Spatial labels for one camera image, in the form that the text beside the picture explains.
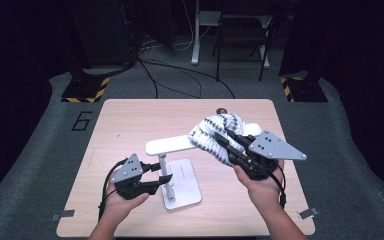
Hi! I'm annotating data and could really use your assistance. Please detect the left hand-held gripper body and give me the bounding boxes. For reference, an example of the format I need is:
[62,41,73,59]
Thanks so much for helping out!
[110,153,161,201]

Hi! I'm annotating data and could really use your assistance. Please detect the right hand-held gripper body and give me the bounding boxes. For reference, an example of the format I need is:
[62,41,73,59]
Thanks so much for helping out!
[233,130,308,181]

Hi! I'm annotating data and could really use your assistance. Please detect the white grey patterned cloth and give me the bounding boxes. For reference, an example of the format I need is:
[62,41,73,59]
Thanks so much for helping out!
[187,113,248,168]

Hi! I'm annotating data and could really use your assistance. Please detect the white desk lamp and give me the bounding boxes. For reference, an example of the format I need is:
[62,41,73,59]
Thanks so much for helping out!
[145,122,263,211]

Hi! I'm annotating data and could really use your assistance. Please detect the person's left hand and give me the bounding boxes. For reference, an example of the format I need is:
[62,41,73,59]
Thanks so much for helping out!
[100,169,150,228]

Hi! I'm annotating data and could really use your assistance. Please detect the person's right hand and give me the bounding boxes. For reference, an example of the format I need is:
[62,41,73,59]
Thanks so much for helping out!
[233,159,286,214]

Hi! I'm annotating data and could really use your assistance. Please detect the black yellow striped stand base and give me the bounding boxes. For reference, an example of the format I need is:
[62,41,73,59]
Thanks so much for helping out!
[279,75,329,103]
[60,74,110,104]

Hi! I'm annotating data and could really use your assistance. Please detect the grey tape strip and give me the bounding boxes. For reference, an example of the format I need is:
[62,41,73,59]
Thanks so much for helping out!
[297,207,320,220]
[50,209,76,222]

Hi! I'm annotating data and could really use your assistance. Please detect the black folding chair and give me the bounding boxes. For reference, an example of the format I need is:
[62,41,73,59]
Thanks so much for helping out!
[212,9,276,83]

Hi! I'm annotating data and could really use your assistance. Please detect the black equipment rack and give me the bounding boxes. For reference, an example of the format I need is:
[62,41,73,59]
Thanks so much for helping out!
[67,0,138,69]

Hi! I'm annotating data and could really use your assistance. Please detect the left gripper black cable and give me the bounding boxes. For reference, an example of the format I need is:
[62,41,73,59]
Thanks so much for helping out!
[98,158,129,221]

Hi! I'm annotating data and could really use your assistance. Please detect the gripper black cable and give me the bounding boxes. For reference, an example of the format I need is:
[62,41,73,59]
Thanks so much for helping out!
[269,164,288,209]
[98,158,129,221]

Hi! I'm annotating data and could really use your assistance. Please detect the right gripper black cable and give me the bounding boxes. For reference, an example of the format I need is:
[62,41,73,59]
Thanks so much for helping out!
[269,164,288,209]

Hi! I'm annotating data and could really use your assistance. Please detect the black floor cable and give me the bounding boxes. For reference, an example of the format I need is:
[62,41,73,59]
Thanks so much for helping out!
[136,59,159,100]
[139,58,236,100]

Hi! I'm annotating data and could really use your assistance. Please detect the white table frame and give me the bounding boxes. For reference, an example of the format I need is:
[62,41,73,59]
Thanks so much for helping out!
[190,0,271,69]

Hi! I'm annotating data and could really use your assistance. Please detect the white hanging cable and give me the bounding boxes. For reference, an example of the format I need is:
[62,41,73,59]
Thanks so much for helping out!
[172,0,213,52]

